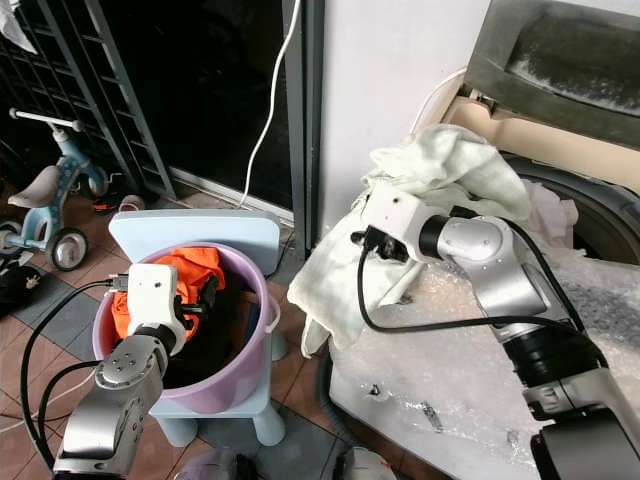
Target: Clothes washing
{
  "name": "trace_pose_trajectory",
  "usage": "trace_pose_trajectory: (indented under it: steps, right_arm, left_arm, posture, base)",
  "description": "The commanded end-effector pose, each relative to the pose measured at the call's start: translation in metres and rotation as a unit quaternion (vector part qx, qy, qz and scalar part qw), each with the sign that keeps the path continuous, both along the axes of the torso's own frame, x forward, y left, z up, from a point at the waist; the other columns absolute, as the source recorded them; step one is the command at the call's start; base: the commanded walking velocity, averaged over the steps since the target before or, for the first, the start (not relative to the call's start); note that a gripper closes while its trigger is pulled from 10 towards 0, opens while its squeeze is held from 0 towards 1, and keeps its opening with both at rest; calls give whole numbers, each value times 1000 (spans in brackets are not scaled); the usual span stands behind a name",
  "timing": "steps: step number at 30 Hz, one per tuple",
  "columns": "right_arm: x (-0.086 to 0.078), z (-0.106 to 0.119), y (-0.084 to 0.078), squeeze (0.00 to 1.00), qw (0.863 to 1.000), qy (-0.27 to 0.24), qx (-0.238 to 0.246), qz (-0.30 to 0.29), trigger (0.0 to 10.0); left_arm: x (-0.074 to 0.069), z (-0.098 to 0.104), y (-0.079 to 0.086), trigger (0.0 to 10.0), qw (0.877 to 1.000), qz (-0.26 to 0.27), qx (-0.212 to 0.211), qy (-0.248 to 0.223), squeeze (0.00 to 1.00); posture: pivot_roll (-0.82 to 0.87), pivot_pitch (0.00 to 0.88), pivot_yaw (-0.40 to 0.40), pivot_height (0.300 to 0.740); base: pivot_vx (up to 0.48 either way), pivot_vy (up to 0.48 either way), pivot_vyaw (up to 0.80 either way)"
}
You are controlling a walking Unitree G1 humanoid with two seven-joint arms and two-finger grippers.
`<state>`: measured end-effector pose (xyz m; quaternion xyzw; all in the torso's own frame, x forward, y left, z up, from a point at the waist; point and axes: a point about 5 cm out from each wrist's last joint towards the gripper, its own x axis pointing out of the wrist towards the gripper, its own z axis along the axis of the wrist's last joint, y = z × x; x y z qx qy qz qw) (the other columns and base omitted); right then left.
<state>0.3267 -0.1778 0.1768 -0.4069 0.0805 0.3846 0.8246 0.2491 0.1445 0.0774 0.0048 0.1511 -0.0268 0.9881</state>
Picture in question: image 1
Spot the pale white towel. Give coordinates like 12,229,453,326
287,124,533,359

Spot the top-load washing machine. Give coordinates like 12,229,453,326
322,0,640,480

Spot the grey washing machine lid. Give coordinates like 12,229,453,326
464,0,640,148

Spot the orange garment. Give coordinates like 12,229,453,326
111,246,227,343

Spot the dark garment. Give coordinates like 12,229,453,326
166,290,261,391

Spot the light blue plastic stool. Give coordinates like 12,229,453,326
108,208,287,448

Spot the purple plastic laundry basin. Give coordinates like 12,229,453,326
92,243,281,415

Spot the clear bubble wrap sheet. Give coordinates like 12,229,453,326
330,240,640,480

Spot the blue child tricycle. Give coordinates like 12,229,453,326
0,108,90,273

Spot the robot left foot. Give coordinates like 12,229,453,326
178,447,243,480

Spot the pale pink garment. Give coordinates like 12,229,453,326
523,180,579,249

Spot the dark metal grille gate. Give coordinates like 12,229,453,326
0,0,174,197

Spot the hanging white cloth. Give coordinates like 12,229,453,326
0,0,38,54

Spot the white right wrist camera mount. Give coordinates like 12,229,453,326
362,185,436,253

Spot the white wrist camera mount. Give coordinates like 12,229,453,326
362,185,436,253
125,263,190,357

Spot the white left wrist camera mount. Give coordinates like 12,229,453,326
125,263,190,357

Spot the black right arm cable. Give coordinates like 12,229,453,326
356,212,611,369

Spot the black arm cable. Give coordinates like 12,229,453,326
356,212,611,369
19,278,129,471

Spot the dark metal door frame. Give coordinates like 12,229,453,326
283,0,327,257

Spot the white washer inlet hose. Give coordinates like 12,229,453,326
410,67,471,137

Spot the white wall cable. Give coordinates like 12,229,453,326
240,0,304,210

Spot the grey corrugated drain hose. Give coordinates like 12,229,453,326
314,350,353,443

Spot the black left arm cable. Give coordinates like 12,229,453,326
19,278,129,471

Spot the small metal bracket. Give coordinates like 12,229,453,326
419,401,445,432

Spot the white floor cable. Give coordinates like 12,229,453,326
0,385,66,435

